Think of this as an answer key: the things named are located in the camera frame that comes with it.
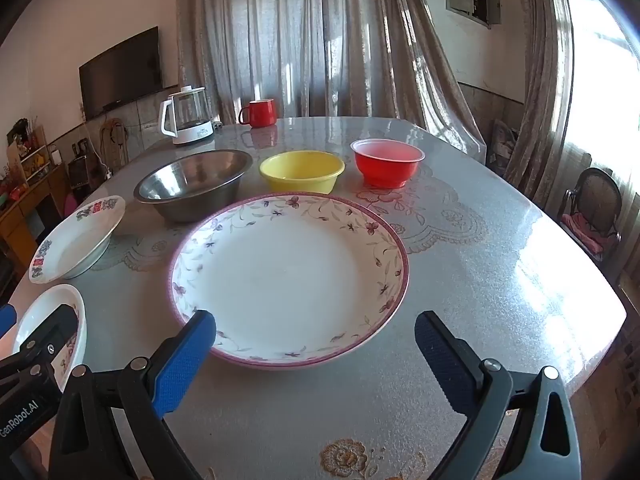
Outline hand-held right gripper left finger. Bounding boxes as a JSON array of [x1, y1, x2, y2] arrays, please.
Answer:
[[47, 309, 218, 480]]

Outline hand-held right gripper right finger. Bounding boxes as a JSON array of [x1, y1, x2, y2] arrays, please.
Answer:
[[414, 310, 583, 480]]

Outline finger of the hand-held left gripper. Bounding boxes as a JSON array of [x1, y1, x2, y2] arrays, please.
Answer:
[[0, 304, 18, 341], [0, 304, 81, 396]]

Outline deep white patterned plate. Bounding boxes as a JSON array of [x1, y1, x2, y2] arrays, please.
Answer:
[[28, 195, 126, 283]]

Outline large floral rimmed plate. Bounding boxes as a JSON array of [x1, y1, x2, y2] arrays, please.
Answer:
[[167, 192, 411, 367]]

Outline stainless steel bowl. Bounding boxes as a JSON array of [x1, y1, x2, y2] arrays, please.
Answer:
[[133, 149, 254, 223]]

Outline red plastic bowl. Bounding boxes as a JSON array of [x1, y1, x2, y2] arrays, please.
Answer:
[[350, 138, 426, 189]]

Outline yellow plastic bowl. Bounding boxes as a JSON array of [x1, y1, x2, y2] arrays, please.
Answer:
[[259, 151, 346, 195]]

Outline wooden cabinet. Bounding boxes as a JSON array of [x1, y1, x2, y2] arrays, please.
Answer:
[[0, 162, 71, 273]]

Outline small black appliance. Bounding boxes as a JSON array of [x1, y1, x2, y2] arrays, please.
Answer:
[[67, 157, 93, 188]]

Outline wooden shelf with ornaments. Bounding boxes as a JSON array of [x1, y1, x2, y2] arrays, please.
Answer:
[[5, 119, 53, 183]]

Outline wooden chair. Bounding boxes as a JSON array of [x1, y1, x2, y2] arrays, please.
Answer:
[[100, 119, 128, 171]]

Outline dark round-backed chair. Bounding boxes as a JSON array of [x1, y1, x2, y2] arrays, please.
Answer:
[[557, 167, 623, 266]]

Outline grey bundle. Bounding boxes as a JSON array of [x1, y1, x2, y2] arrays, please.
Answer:
[[492, 120, 521, 176]]

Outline white glass electric kettle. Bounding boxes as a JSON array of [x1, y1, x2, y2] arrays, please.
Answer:
[[159, 86, 216, 146]]

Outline red mug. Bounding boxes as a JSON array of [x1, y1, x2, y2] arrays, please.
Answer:
[[238, 99, 277, 128]]

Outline black flat television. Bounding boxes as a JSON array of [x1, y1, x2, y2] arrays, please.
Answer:
[[78, 26, 164, 122]]

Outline narrow sheer beige curtain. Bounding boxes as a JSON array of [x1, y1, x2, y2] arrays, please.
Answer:
[[502, 0, 576, 201]]

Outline bright window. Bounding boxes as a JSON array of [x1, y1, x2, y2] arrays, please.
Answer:
[[565, 0, 640, 196]]

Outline wide sheer beige curtain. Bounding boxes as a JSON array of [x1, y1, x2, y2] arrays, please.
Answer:
[[176, 0, 488, 161]]

